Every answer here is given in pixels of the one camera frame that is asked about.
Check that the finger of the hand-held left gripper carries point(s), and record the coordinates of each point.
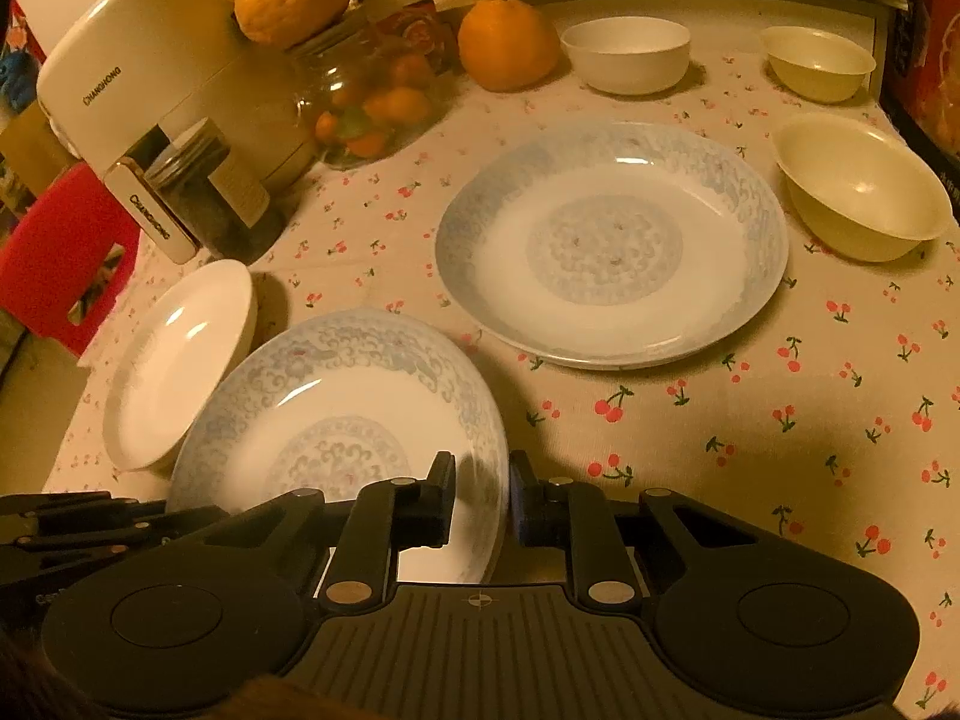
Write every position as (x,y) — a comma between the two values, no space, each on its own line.
(112,544)
(82,514)

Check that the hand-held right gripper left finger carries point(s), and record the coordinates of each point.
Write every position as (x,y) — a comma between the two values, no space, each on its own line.
(442,502)

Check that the cream white air fryer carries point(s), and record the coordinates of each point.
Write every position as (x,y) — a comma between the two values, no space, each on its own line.
(150,37)

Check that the dark jar with label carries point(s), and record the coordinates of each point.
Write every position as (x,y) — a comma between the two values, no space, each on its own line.
(202,195)

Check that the pile of kumquats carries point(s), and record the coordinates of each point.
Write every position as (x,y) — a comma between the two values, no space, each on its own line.
(390,109)

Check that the white bowl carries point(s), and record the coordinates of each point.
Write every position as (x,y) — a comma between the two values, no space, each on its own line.
(626,64)

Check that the cream bowl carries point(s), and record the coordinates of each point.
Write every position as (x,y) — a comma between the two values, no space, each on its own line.
(817,71)
(862,187)

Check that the red fruit gift box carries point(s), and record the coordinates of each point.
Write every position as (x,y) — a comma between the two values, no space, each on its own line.
(926,30)

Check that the cherry print tablecloth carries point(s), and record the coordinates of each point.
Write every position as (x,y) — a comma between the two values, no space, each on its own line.
(750,405)

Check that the clear glass jar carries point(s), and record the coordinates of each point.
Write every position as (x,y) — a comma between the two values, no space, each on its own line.
(352,90)

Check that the red stool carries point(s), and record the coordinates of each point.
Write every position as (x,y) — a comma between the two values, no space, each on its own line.
(60,255)

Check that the glass jar orange label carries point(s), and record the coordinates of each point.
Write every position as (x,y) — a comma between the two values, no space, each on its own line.
(420,34)

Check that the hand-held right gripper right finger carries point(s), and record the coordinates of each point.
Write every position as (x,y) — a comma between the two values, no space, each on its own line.
(521,502)

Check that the blue patterned plate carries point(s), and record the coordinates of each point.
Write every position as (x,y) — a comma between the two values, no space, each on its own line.
(611,240)
(337,420)

